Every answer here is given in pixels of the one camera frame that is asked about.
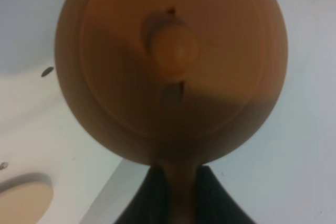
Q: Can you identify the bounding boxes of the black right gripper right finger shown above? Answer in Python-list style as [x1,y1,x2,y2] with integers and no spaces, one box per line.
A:
[195,166,255,224]

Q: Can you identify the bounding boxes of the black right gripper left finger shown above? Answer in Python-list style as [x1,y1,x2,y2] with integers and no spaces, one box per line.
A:
[116,166,169,224]

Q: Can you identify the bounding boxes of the brown clay teapot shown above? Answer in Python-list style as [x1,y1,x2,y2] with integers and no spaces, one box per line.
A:
[55,0,288,223]

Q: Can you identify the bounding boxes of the beige round teapot coaster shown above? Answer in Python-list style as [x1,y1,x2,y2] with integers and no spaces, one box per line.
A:
[1,173,54,223]

